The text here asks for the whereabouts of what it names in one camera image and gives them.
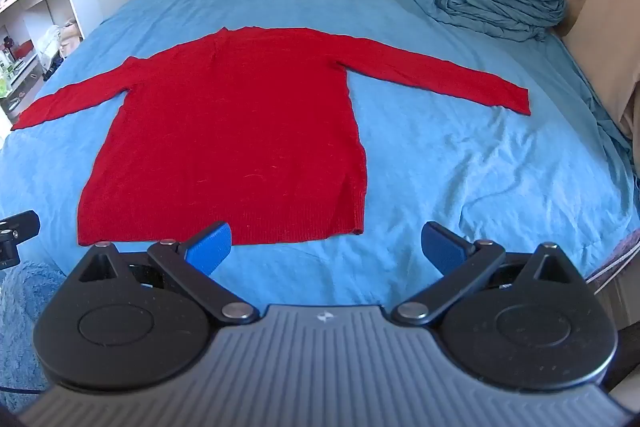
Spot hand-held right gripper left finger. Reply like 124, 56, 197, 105
66, 221, 261, 326

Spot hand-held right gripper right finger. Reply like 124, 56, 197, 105
390, 221, 587, 327

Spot red knit sweater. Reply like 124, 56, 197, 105
10, 26, 531, 248

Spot bed with blue sheet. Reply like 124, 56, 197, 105
0, 0, 640, 308

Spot row of toiletry bottles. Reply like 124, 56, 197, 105
0, 52, 26, 98

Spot purple patterned cloth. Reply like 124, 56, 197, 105
585, 227, 640, 288

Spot white plastic bags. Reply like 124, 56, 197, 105
39, 21, 83, 60

